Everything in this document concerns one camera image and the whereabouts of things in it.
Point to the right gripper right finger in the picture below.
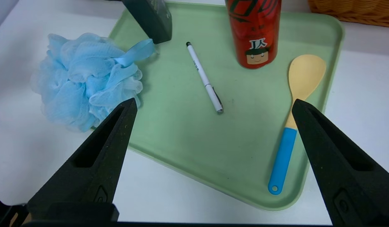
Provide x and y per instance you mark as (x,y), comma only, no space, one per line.
(349,183)

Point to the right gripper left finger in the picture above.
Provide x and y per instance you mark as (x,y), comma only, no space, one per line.
(99,170)

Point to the light blue mesh bath pouf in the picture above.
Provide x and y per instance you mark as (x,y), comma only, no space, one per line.
(77,85)

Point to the dark green bottle black cap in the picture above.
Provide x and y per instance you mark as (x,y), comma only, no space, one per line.
(153,19)

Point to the red cola can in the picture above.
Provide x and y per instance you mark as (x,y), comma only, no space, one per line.
(254,31)

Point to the orange wicker basket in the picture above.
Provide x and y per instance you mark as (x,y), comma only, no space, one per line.
(355,12)

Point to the light green plastic tray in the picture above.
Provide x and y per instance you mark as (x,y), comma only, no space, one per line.
(181,142)

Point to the white pen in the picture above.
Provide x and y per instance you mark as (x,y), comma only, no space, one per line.
(202,74)

